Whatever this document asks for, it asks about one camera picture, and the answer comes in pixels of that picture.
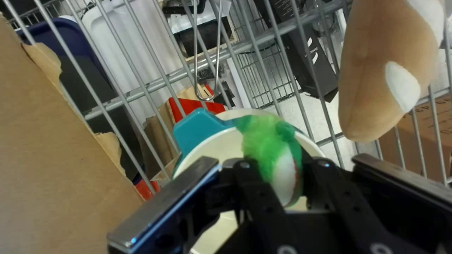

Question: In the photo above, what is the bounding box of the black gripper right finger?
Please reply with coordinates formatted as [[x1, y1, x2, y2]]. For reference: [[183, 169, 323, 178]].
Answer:
[[299, 152, 452, 254]]

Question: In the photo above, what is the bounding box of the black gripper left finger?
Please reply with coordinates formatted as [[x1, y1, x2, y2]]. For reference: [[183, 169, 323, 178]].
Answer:
[[105, 157, 285, 254]]

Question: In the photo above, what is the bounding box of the green plush toy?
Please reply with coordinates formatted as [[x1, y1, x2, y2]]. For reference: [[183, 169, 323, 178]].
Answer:
[[233, 113, 305, 209]]

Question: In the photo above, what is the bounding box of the tan plush toy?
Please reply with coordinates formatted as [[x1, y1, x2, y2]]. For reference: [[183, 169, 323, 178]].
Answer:
[[336, 0, 446, 144]]

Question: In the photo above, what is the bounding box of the white teal-rimmed bowl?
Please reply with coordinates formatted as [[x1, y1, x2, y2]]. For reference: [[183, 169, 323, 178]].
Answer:
[[134, 83, 228, 203]]

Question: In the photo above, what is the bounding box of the tan cardboard box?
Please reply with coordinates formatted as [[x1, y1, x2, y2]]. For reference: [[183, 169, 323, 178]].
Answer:
[[0, 13, 145, 254]]

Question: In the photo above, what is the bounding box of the white plastic bin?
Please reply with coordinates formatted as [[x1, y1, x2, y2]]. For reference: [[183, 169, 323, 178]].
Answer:
[[80, 0, 199, 124]]

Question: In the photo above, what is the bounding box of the dark blue bin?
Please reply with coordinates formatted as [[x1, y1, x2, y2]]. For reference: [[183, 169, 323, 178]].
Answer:
[[17, 15, 103, 89]]

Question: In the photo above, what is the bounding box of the grey wire rack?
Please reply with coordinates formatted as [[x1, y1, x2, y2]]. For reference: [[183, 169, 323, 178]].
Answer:
[[0, 0, 452, 189]]

